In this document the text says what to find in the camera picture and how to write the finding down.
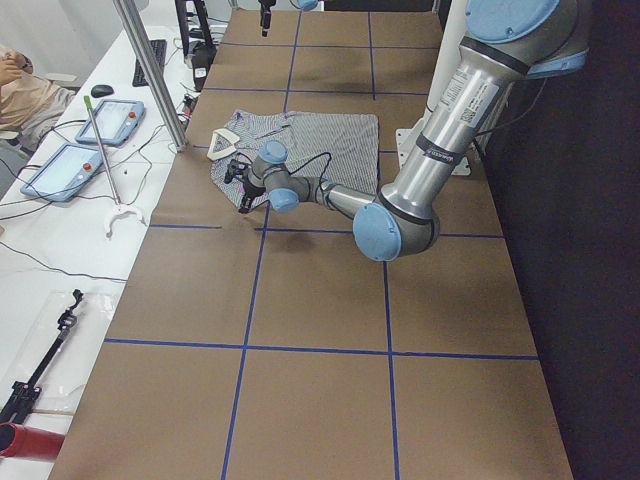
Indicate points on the blue white striped polo shirt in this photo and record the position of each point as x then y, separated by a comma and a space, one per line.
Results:
339, 147

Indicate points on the aluminium frame post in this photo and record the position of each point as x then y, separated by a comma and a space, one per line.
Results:
140, 43

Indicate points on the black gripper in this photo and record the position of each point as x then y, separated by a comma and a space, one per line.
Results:
264, 10
249, 191

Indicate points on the blue teach pendant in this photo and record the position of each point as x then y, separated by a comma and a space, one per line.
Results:
64, 174
117, 120

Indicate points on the black computer mouse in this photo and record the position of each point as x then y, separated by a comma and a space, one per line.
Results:
101, 90

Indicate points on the lower blue teach pendant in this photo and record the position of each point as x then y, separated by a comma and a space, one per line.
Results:
64, 174

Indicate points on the red cylinder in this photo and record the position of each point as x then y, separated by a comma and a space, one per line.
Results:
25, 442

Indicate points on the silver reacher grabber stick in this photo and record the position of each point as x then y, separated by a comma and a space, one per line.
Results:
120, 209

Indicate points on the black power adapter box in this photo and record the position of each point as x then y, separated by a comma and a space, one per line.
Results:
202, 57

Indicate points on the seated person in beige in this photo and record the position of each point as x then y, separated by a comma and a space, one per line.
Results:
30, 105

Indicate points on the upper blue teach pendant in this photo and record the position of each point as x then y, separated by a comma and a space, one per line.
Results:
117, 120

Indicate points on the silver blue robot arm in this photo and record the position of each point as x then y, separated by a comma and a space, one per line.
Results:
302, 5
503, 42

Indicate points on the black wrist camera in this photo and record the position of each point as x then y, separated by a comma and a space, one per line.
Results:
236, 169

